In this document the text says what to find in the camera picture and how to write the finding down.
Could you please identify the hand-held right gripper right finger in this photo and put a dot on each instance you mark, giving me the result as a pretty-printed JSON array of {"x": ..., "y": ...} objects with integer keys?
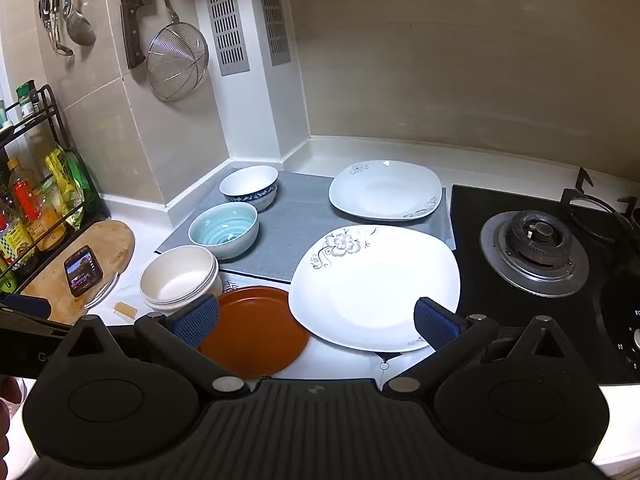
[{"x": 435, "y": 330}]

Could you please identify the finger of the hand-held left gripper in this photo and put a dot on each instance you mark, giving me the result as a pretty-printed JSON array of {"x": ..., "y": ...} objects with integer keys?
[
  {"x": 25, "y": 305},
  {"x": 35, "y": 324}
]

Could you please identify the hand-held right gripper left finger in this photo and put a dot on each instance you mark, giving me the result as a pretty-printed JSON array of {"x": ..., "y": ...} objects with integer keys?
[{"x": 197, "y": 322}]

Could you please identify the large white floral plate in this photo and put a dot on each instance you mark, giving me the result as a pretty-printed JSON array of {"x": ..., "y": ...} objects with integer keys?
[{"x": 375, "y": 290}]

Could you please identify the teal glazed bowl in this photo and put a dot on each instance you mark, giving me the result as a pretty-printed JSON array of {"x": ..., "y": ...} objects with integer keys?
[{"x": 223, "y": 230}]

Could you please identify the blue patterned white bowl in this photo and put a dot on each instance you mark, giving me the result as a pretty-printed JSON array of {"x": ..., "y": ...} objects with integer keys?
[{"x": 249, "y": 182}]

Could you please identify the person's left hand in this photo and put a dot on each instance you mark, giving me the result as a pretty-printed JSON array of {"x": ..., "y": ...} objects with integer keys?
[{"x": 4, "y": 425}]

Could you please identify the black glass gas stove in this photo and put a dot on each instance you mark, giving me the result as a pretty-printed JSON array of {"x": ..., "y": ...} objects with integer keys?
[{"x": 470, "y": 285}]

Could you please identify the orange round plate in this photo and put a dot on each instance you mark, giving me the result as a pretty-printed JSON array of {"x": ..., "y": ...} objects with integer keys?
[{"x": 255, "y": 332}]

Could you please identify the yellow label sauce bottle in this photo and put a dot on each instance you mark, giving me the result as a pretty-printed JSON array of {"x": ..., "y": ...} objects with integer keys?
[{"x": 14, "y": 242}]

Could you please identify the white patterned mat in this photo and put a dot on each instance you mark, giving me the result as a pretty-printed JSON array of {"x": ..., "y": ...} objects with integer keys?
[{"x": 250, "y": 280}]

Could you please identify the black smartphone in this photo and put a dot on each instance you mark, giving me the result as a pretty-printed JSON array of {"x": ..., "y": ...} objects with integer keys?
[{"x": 83, "y": 271}]

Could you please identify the small wooden cork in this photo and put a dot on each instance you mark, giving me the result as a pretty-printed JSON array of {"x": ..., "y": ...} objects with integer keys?
[{"x": 125, "y": 310}]

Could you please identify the orange seasoning jar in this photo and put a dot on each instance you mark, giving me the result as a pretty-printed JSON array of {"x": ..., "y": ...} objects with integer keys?
[{"x": 49, "y": 222}]

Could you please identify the red label oil bottle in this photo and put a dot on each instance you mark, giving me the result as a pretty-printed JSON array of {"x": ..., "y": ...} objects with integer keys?
[{"x": 25, "y": 200}]

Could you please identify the wooden cutting board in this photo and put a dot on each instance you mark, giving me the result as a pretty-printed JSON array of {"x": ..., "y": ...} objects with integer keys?
[{"x": 112, "y": 245}]

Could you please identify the metal stove burner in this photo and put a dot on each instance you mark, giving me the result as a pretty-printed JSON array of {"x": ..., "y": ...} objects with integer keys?
[{"x": 535, "y": 255}]

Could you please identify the yellow snack packet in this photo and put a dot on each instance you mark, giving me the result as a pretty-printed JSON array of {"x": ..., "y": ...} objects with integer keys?
[{"x": 57, "y": 175}]

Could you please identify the green snack packet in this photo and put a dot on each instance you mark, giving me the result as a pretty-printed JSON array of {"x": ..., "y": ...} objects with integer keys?
[{"x": 82, "y": 177}]

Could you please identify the small white floral plate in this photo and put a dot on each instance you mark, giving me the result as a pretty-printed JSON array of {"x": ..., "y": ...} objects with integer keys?
[{"x": 382, "y": 192}]

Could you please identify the grey dish mat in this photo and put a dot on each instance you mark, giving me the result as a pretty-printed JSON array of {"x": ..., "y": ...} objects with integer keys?
[{"x": 300, "y": 210}]

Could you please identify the stove control knob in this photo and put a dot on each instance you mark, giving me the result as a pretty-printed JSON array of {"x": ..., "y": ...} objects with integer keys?
[{"x": 636, "y": 340}]

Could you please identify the green cap spice jar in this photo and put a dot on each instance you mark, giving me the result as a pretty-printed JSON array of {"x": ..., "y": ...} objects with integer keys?
[{"x": 26, "y": 100}]

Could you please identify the black pan support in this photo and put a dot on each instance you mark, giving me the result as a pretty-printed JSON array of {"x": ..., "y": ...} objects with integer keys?
[{"x": 597, "y": 205}]

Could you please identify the hanging metal spatula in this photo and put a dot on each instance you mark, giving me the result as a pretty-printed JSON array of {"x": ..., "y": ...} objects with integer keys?
[{"x": 57, "y": 35}]

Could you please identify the metal ladle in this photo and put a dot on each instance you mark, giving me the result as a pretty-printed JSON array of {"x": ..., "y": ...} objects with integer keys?
[{"x": 80, "y": 27}]

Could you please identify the kitchen cleaver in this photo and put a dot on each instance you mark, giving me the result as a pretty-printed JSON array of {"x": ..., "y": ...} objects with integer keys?
[{"x": 134, "y": 15}]

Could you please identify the wide grey wall vent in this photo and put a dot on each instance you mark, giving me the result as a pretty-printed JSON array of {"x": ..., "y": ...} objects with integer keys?
[{"x": 226, "y": 20}]

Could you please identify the narrow grey wall vent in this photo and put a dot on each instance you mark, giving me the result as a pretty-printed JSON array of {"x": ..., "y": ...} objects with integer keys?
[{"x": 274, "y": 15}]

